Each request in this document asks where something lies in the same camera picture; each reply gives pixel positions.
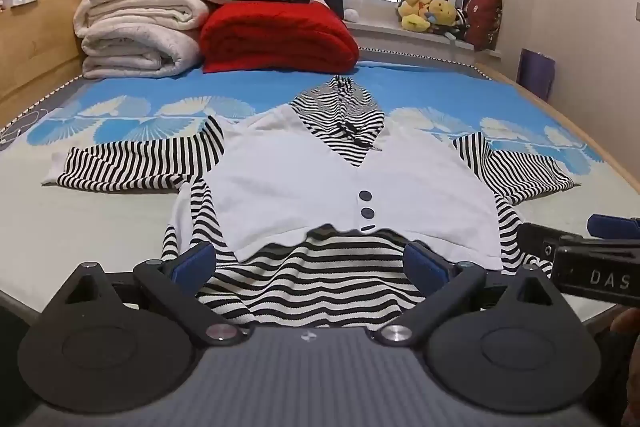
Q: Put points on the purple bag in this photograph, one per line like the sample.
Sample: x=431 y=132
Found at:
x=535 y=74

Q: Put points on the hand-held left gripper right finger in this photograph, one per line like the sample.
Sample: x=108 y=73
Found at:
x=425 y=268

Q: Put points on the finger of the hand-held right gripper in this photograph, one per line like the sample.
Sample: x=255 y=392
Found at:
x=612 y=225
x=550 y=247

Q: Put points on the wall switch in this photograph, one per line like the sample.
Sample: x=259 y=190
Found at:
x=636 y=11

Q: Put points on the red folded blanket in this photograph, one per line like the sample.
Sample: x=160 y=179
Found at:
x=275 y=37

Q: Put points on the striped hooded top white vest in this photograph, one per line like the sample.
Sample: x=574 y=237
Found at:
x=300 y=187

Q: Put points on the cream folded blanket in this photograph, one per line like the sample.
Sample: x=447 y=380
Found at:
x=135 y=32

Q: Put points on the dark red cushion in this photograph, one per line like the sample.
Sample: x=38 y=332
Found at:
x=484 y=19

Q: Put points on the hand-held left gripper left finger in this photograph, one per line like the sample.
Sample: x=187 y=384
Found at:
x=192 y=266

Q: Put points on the black white plush toy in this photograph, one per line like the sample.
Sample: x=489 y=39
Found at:
x=460 y=24

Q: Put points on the yellow plush toy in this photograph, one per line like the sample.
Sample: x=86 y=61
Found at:
x=412 y=9
x=442 y=11

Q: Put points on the wooden bed frame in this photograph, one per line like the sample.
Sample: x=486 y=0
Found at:
x=560 y=112

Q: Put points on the person's right hand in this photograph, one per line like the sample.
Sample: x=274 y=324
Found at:
x=627 y=322

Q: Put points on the wooden headboard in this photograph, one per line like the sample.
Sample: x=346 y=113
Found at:
x=40 y=42

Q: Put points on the blue white patterned bed sheet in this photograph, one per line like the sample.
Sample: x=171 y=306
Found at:
x=150 y=89

